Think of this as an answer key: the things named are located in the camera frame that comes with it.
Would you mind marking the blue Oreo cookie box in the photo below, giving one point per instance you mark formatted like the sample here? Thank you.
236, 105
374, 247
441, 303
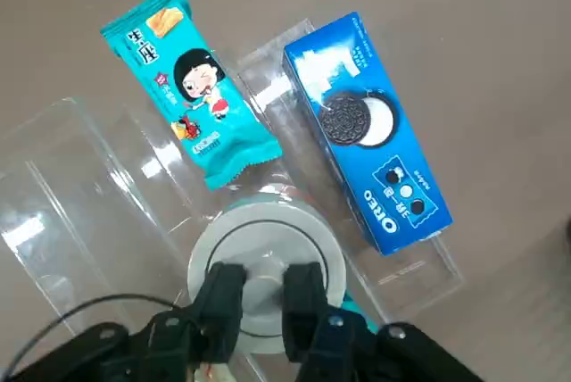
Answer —
357, 154

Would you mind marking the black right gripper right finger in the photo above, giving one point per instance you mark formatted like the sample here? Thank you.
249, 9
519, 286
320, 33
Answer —
303, 310

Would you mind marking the clear acrylic display shelf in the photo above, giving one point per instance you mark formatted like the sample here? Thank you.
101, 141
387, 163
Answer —
89, 203

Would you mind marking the glass cookie jar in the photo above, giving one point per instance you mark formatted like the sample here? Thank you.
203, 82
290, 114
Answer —
276, 192

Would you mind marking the teal snack packet cartoon girl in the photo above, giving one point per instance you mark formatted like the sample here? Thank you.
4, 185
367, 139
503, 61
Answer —
196, 101
357, 308

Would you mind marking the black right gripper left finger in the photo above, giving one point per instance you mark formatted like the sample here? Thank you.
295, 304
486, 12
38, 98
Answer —
220, 310

